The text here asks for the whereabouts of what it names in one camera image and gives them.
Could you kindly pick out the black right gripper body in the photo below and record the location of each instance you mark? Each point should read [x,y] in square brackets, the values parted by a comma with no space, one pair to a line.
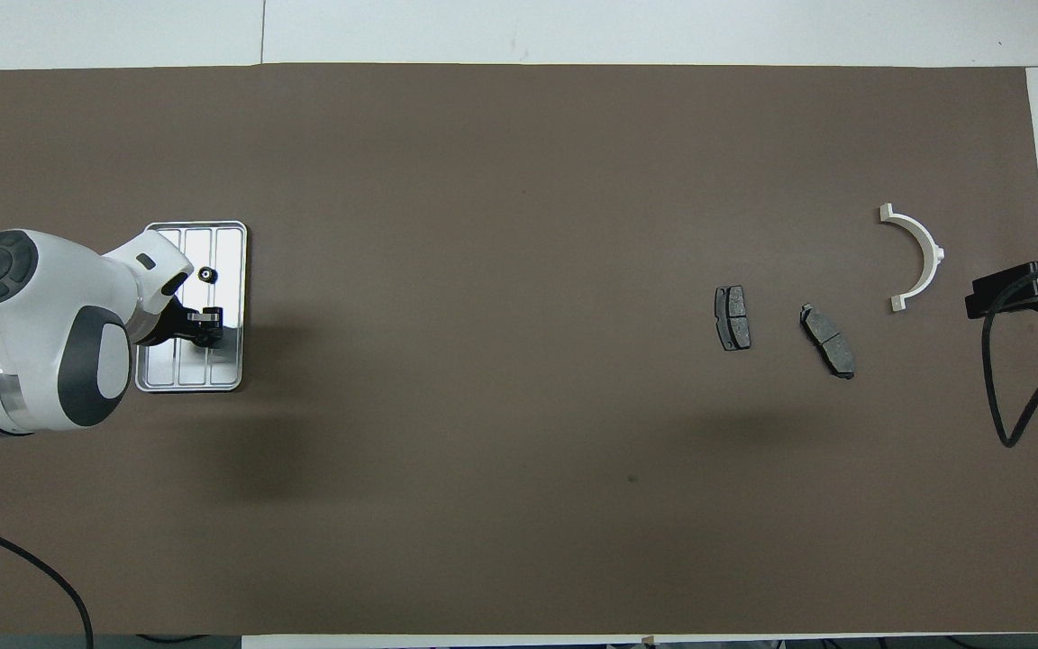
[1024,290]

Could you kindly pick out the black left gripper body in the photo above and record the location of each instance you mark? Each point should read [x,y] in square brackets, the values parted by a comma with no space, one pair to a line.
[175,324]

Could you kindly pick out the small black bearing gear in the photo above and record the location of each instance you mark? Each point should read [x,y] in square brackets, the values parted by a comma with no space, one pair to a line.
[206,275]

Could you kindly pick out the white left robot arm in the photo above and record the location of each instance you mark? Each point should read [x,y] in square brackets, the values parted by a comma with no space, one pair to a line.
[41,315]

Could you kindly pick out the silver metal tray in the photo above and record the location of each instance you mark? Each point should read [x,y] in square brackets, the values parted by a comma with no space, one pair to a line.
[226,370]

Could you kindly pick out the dark grey curved brake pad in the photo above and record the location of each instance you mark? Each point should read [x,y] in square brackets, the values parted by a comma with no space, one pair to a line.
[828,341]

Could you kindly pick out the dark grey rectangular brake pad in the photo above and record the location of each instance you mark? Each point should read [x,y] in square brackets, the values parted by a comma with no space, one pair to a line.
[732,317]

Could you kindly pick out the brown table mat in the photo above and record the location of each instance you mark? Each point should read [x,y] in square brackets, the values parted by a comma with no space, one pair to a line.
[519,451]

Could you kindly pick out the white semicircular bracket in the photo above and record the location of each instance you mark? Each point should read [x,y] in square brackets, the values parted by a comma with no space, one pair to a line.
[934,257]

